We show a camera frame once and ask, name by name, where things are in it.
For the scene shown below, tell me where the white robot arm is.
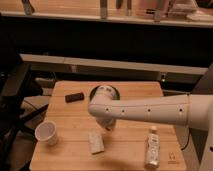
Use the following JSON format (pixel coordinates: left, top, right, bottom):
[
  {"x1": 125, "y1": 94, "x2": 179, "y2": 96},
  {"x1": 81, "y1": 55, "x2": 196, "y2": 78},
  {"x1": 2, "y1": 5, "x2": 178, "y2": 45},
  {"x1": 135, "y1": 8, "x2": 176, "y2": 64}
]
[{"x1": 88, "y1": 85, "x2": 213, "y2": 171}]

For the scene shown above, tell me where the white sponge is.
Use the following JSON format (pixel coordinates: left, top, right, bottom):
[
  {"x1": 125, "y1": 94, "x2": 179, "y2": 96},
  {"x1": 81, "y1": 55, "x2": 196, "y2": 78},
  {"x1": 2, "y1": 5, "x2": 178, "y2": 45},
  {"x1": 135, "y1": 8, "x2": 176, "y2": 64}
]
[{"x1": 89, "y1": 132, "x2": 105, "y2": 154}]

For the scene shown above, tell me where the green bowl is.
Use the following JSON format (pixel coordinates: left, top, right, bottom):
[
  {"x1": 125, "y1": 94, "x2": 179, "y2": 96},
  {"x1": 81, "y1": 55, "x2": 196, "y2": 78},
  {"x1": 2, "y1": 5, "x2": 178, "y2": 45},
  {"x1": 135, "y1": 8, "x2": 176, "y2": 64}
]
[{"x1": 89, "y1": 85, "x2": 120, "y2": 100}]

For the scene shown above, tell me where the black rectangular block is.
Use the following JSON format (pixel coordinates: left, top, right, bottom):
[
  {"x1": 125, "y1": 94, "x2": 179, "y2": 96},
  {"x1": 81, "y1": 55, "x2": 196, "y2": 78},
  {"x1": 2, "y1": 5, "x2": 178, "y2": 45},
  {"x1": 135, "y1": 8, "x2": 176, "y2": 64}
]
[{"x1": 65, "y1": 92, "x2": 84, "y2": 103}]

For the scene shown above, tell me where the white plastic bottle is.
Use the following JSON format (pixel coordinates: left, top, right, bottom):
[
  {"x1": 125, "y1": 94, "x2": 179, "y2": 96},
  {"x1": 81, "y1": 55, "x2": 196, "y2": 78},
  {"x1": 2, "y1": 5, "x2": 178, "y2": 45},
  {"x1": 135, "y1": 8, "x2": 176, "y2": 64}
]
[{"x1": 145, "y1": 126, "x2": 160, "y2": 170}]

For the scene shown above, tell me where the white paper cup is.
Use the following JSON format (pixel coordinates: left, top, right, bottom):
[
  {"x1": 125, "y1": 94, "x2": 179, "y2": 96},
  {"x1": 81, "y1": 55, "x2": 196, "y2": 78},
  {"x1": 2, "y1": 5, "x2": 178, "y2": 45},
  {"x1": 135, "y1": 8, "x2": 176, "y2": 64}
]
[{"x1": 35, "y1": 121, "x2": 58, "y2": 146}]

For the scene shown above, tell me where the black chair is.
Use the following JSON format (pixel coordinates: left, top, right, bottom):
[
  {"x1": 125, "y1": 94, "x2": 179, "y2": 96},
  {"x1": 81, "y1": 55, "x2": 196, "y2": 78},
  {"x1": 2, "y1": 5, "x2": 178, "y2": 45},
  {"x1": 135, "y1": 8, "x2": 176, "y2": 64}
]
[{"x1": 0, "y1": 63, "x2": 48, "y2": 152}]

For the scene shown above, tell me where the black cable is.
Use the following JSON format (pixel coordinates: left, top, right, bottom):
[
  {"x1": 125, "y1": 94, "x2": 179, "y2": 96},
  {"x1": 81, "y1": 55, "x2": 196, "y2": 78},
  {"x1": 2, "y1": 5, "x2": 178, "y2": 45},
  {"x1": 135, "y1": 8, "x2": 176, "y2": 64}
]
[{"x1": 179, "y1": 128, "x2": 191, "y2": 151}]

